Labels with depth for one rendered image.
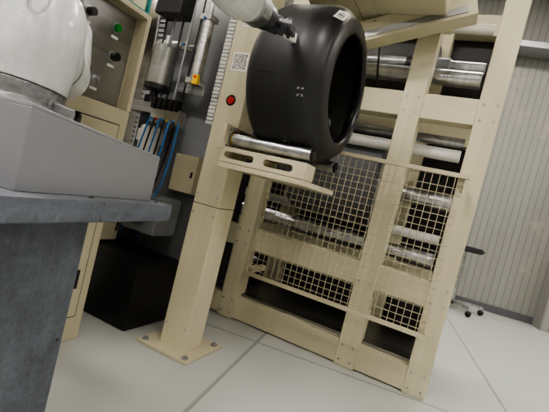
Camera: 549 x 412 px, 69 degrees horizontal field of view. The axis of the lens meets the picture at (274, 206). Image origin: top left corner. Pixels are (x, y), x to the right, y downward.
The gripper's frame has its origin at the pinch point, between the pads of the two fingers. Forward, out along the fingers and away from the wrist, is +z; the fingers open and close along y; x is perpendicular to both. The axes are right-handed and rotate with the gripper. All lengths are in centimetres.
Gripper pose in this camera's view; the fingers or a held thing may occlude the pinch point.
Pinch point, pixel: (290, 35)
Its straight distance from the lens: 138.2
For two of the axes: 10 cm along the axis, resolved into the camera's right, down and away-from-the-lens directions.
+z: 4.5, -0.7, 8.9
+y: -8.7, -2.4, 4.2
